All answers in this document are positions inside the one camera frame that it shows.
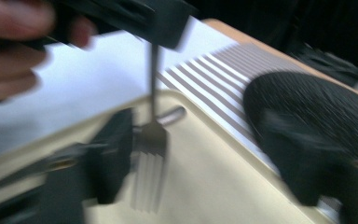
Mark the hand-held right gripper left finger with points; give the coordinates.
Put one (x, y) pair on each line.
(115, 155)

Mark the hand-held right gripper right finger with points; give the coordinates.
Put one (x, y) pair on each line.
(304, 161)

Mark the silver fork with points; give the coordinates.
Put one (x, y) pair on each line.
(152, 137)

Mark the beige tray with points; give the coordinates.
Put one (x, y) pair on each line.
(214, 174)

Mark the black round plate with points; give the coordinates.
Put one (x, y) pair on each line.
(317, 102)

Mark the grey striped placemat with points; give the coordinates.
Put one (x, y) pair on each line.
(217, 74)

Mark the white paper sheet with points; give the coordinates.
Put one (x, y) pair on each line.
(90, 81)

